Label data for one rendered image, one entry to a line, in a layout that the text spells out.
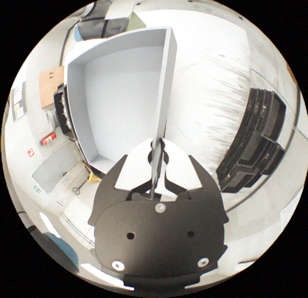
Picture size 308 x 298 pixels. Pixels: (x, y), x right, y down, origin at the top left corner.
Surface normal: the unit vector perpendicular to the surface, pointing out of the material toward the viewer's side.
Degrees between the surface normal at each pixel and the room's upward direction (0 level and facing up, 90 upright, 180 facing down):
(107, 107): 2
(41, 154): 90
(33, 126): 90
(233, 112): 0
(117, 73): 2
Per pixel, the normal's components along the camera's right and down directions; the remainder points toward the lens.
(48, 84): 0.89, 0.29
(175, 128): -0.29, 0.51
